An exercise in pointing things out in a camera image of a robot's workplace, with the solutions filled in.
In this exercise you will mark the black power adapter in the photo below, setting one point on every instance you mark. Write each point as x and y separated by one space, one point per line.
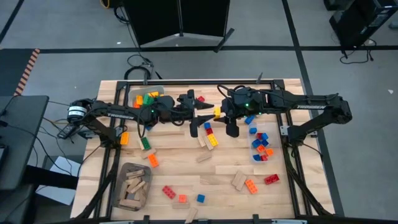
66 132

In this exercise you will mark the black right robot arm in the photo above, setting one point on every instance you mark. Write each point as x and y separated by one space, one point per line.
311 107

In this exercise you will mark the white plastic bin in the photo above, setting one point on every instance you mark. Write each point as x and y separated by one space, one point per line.
146 88

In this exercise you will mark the black folding partition screen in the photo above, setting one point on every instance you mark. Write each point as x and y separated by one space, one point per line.
174 21

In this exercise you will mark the black equipment case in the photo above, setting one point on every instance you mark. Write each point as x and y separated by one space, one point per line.
360 21

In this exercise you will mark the black side cart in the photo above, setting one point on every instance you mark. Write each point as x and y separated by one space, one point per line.
21 140

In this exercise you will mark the long orange toy brick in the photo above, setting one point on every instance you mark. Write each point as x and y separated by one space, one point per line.
251 186
153 160
139 100

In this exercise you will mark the amber yellow toy brick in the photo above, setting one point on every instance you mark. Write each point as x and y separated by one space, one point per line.
124 138

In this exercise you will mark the clear plastic bin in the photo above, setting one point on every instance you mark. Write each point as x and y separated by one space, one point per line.
273 158

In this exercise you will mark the long red toy brick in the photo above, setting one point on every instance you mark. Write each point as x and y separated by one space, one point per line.
271 179
168 192

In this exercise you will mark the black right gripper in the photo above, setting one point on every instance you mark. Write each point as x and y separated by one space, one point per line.
245 101

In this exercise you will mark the white sheet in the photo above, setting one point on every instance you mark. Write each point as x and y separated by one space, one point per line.
62 168

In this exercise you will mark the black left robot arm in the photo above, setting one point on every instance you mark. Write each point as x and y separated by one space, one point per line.
118 114

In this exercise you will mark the small red toy brick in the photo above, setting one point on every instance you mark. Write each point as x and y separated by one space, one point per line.
264 157
259 136
201 99
209 131

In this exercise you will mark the dark grey plastic bin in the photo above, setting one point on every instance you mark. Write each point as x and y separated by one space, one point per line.
116 186

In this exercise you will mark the long yellow toy brick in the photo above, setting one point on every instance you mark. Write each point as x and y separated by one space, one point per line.
154 94
212 140
217 112

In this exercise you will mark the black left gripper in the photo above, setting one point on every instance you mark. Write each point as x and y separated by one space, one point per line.
177 113

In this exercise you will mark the black mat with striped edge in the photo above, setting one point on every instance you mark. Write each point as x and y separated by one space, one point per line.
12 71

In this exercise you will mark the long green toy brick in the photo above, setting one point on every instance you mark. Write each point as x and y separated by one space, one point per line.
145 143
148 99

